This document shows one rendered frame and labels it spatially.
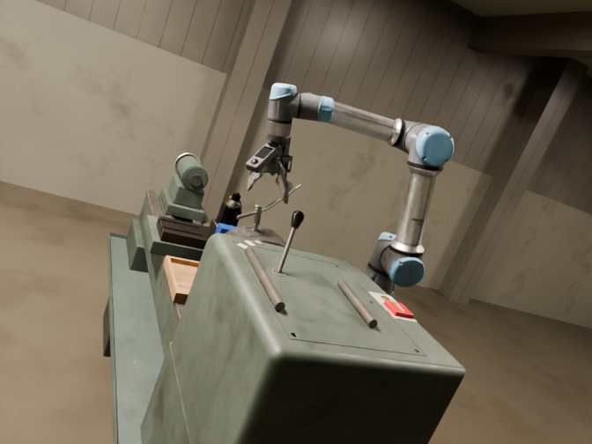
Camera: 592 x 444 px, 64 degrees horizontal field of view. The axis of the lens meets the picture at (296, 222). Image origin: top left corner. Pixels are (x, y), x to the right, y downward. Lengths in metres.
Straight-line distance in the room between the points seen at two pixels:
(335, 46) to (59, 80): 2.58
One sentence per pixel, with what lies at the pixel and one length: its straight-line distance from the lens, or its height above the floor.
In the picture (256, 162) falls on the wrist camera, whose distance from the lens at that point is 1.43.
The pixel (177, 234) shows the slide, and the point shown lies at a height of 0.97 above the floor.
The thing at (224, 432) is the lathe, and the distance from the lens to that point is 1.04.
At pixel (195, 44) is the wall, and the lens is 4.78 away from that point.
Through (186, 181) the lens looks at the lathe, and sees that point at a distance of 2.56.
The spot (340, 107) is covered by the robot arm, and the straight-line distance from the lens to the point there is 1.61.
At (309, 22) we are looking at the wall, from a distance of 5.00.
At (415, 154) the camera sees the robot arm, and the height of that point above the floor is 1.63.
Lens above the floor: 1.68
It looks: 14 degrees down
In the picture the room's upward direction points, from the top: 21 degrees clockwise
